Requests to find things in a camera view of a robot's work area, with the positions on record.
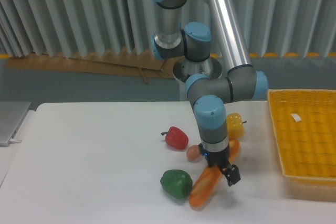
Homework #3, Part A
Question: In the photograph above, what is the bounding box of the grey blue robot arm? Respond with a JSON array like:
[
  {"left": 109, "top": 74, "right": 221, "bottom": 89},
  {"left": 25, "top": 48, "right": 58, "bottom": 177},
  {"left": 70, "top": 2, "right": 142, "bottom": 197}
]
[{"left": 151, "top": 0, "right": 268, "bottom": 185}]

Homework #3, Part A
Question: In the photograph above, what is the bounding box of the grey pleated curtain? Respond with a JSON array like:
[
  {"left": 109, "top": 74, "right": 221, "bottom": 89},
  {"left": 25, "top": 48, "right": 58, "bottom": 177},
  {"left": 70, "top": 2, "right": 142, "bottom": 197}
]
[{"left": 1, "top": 0, "right": 335, "bottom": 57}]

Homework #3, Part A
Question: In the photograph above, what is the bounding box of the white charger cable plug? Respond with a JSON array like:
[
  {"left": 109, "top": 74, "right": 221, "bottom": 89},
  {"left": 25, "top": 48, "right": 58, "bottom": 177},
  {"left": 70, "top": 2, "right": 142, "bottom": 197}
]
[{"left": 9, "top": 139, "right": 22, "bottom": 144}]

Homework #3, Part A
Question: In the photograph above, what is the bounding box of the white paper label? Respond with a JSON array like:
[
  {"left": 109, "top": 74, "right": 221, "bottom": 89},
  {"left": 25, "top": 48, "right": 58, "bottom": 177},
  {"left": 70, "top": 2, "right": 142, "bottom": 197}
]
[{"left": 291, "top": 113, "right": 302, "bottom": 123}]

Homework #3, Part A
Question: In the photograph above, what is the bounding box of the orange toy baguette bread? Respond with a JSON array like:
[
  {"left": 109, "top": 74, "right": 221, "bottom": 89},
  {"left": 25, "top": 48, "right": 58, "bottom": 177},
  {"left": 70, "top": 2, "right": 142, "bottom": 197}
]
[{"left": 189, "top": 139, "right": 240, "bottom": 208}]

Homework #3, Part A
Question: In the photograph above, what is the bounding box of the yellow woven basket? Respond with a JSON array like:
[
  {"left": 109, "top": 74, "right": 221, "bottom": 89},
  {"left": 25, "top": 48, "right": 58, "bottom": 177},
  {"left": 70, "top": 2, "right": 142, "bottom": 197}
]
[{"left": 267, "top": 89, "right": 335, "bottom": 185}]

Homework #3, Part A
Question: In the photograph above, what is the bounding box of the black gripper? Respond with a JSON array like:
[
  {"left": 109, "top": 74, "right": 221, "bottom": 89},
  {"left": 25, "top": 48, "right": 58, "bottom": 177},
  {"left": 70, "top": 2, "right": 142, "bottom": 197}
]
[{"left": 198, "top": 143, "right": 240, "bottom": 187}]

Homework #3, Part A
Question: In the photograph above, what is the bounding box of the green toy bell pepper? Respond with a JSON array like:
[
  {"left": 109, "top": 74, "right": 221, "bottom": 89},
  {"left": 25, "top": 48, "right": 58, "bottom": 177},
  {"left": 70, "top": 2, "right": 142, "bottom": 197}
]
[{"left": 160, "top": 169, "right": 193, "bottom": 199}]

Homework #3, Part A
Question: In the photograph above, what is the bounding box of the silver laptop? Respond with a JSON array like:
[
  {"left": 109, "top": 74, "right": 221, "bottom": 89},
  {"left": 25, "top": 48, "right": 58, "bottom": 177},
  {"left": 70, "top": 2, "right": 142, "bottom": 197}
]
[{"left": 0, "top": 101, "right": 30, "bottom": 147}]

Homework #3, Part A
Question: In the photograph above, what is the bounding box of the brown cardboard sheet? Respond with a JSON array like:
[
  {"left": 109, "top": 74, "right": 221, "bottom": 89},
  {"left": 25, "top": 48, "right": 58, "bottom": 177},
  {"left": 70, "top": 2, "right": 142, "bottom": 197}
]
[{"left": 5, "top": 54, "right": 174, "bottom": 83}]

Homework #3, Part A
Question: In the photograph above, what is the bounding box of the brown toy egg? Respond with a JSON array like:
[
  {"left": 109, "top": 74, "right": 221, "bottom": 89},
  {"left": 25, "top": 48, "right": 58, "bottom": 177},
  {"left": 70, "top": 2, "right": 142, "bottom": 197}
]
[{"left": 186, "top": 145, "right": 201, "bottom": 162}]

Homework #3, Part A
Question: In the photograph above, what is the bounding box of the yellow toy bell pepper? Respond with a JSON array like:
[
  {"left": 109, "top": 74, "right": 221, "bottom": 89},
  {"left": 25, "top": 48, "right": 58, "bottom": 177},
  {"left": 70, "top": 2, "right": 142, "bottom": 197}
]
[{"left": 226, "top": 113, "right": 246, "bottom": 139}]

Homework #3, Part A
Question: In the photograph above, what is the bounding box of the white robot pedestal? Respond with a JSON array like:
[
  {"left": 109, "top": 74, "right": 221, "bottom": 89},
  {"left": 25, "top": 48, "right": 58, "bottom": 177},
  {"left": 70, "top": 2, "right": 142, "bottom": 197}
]
[{"left": 172, "top": 56, "right": 223, "bottom": 102}]

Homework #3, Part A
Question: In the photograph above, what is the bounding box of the red toy bell pepper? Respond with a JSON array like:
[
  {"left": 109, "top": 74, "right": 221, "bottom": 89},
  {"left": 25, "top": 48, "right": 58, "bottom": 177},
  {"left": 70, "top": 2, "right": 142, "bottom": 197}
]
[{"left": 161, "top": 126, "right": 189, "bottom": 150}]

